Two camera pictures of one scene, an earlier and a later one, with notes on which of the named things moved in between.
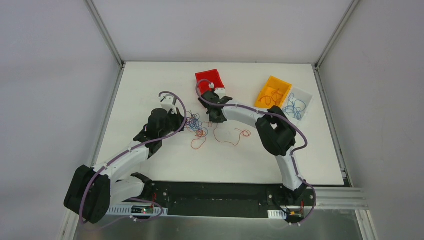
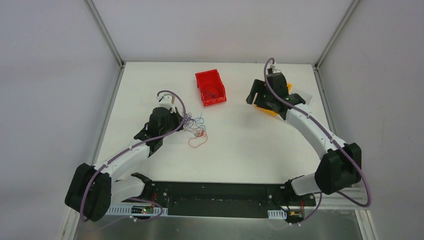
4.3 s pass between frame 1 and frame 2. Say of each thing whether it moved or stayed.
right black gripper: moved
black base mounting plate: stayed
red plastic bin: stayed
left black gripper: stayed
